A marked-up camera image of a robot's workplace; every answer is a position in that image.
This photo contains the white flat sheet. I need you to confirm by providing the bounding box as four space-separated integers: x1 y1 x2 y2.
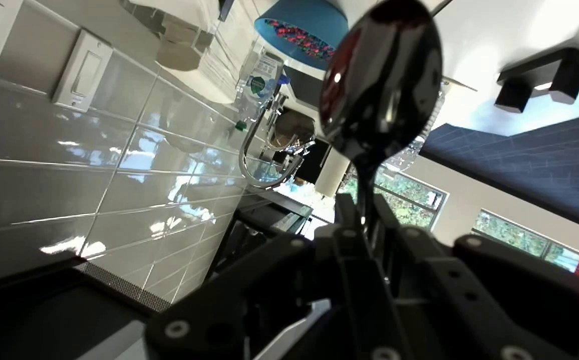
435 0 579 136

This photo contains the metal spoon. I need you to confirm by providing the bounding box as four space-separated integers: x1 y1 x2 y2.
316 0 445 207

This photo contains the black plastic holder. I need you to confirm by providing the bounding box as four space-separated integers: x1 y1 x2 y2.
492 46 579 115

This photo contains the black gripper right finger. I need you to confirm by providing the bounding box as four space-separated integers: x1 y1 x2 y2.
366 190 579 360

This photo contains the white light switch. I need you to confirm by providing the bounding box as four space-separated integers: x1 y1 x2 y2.
49 28 114 113

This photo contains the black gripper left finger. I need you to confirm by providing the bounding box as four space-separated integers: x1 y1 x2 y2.
141 190 372 360

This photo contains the clear water bottle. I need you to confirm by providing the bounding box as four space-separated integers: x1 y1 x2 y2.
234 52 286 127

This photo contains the chrome gooseneck faucet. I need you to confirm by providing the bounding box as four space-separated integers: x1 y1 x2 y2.
236 98 316 187

